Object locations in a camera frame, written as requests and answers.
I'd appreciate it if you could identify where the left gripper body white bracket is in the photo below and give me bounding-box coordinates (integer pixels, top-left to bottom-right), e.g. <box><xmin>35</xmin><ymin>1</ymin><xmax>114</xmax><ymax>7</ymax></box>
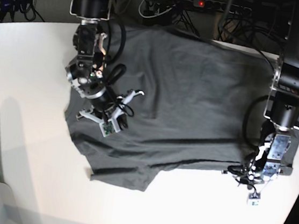
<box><xmin>225</xmin><ymin>153</ymin><xmax>280</xmax><ymax>200</ymax></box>

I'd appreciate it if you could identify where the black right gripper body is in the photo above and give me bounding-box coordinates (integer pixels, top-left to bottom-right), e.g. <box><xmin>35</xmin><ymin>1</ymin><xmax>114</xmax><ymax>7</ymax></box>
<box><xmin>77</xmin><ymin>87</ymin><xmax>144</xmax><ymax>131</ymax></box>

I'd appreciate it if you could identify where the dark grey t-shirt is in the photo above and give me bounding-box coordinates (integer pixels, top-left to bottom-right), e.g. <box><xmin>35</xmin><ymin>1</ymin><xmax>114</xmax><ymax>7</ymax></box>
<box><xmin>65</xmin><ymin>26</ymin><xmax>272</xmax><ymax>191</ymax></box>

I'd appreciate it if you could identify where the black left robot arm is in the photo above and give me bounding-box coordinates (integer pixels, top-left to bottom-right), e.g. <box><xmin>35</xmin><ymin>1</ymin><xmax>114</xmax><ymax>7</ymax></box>
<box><xmin>228</xmin><ymin>0</ymin><xmax>299</xmax><ymax>205</ymax></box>

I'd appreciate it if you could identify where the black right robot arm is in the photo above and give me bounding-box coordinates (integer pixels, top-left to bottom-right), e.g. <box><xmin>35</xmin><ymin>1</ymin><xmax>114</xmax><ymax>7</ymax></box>
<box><xmin>65</xmin><ymin>0</ymin><xmax>144</xmax><ymax>137</ymax></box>

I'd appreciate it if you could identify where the black power strip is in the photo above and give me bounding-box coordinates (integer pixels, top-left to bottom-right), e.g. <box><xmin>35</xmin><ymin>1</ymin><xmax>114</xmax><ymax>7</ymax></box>
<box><xmin>193</xmin><ymin>0</ymin><xmax>252</xmax><ymax>16</ymax></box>

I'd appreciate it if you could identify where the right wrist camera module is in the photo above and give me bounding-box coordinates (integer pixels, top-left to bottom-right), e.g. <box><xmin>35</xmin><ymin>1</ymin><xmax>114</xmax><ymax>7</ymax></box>
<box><xmin>99</xmin><ymin>121</ymin><xmax>116</xmax><ymax>138</ymax></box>

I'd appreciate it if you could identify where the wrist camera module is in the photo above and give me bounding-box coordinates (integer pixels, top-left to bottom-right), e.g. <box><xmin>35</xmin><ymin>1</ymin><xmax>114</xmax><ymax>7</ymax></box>
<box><xmin>247</xmin><ymin>194</ymin><xmax>261</xmax><ymax>206</ymax></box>
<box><xmin>99</xmin><ymin>121</ymin><xmax>116</xmax><ymax>138</ymax></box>

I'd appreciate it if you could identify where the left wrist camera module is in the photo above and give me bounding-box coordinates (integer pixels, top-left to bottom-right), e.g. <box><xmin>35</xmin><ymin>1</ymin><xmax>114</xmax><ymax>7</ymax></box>
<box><xmin>247</xmin><ymin>194</ymin><xmax>261</xmax><ymax>206</ymax></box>

